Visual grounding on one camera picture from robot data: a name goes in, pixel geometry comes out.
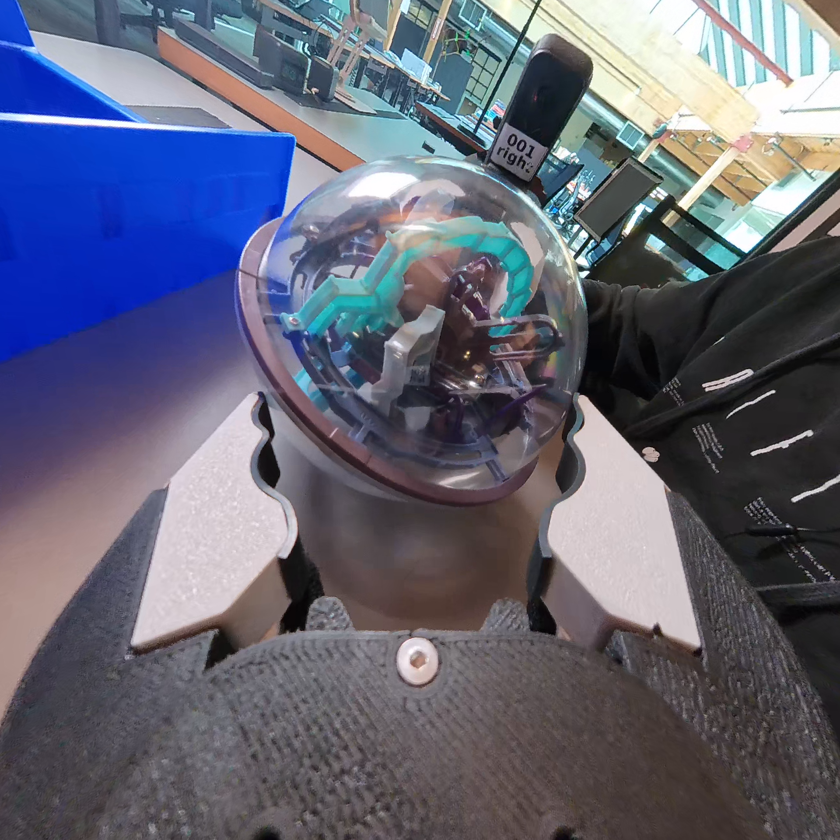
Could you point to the black pole stand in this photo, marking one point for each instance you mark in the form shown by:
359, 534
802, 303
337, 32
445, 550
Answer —
518, 52

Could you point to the small black speaker box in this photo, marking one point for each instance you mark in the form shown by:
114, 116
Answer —
323, 79

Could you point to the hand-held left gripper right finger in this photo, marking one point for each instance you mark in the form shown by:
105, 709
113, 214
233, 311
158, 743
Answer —
623, 558

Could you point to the black screen on stand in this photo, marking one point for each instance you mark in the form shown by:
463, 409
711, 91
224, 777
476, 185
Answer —
617, 197

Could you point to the wooden tablet stand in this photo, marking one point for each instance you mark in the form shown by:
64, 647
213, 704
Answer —
351, 39

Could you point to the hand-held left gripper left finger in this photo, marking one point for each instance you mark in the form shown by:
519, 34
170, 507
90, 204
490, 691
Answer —
210, 551

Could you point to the clear plastic maze ball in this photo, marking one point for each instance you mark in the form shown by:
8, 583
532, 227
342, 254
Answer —
420, 328

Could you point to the blue plastic bin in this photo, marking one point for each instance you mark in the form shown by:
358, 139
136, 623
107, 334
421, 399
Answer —
131, 236
39, 79

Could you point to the black power station box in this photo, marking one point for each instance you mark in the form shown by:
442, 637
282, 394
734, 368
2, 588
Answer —
282, 59

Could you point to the black mesh office chair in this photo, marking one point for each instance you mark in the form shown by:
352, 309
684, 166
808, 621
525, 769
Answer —
656, 249

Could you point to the orange-edged grey desk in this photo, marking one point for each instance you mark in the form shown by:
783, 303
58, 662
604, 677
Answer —
367, 131

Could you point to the long black bar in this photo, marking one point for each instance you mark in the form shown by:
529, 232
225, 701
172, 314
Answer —
216, 52

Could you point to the black desk mat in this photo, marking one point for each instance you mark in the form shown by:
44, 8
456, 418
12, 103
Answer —
367, 108

